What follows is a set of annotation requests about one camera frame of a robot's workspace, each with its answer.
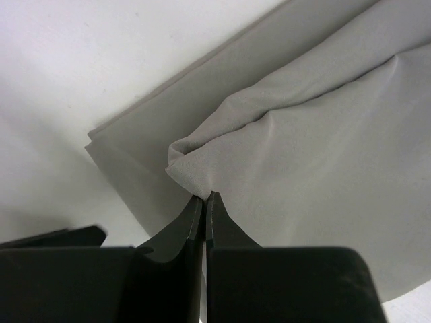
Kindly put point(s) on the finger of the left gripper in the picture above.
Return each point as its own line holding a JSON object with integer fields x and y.
{"x": 91, "y": 236}

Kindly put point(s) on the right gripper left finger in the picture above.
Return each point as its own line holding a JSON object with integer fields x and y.
{"x": 158, "y": 281}

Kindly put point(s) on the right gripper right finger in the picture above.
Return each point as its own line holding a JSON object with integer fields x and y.
{"x": 249, "y": 283}

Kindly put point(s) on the grey cloth napkin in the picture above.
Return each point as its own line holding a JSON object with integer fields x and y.
{"x": 313, "y": 125}

